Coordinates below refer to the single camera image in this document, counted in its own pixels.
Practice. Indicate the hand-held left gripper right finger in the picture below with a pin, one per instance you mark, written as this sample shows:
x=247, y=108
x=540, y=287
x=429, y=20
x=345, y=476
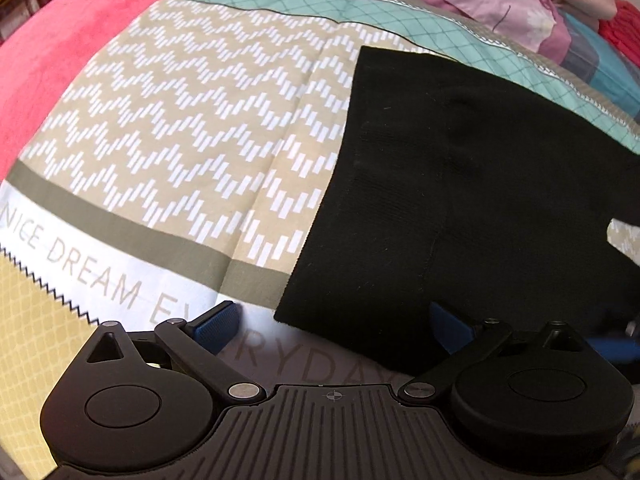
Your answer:
x=450, y=331

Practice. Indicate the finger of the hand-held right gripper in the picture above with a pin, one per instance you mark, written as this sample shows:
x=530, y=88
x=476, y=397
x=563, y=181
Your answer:
x=617, y=348

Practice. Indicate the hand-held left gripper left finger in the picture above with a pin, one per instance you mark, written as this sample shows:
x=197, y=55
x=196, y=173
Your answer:
x=219, y=324

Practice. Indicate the black pants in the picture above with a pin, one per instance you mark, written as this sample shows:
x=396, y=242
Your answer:
x=425, y=185

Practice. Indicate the patterned bed sheet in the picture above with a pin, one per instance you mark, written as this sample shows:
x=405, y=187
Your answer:
x=175, y=135

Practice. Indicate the blue striped pillow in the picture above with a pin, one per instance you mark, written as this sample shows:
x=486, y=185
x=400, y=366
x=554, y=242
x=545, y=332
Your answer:
x=595, y=55

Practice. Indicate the red fleece blanket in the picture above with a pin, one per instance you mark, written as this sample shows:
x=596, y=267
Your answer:
x=60, y=50

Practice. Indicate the red folded cloth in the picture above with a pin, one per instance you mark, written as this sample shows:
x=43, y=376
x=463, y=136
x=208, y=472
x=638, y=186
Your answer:
x=622, y=25

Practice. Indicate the wooden furniture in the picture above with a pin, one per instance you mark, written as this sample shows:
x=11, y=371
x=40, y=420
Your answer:
x=20, y=15

